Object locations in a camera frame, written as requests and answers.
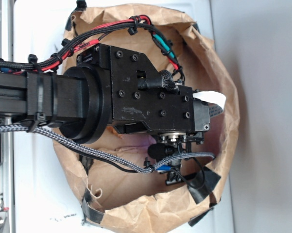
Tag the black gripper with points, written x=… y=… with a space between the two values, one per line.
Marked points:
x=135 y=97

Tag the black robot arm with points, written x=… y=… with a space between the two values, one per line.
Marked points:
x=68 y=102

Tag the orange conch shell toy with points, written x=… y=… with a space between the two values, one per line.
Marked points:
x=115 y=132

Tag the brown paper bag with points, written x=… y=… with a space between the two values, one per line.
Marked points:
x=142 y=203

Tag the aluminium frame rail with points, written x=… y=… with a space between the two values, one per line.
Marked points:
x=7 y=194

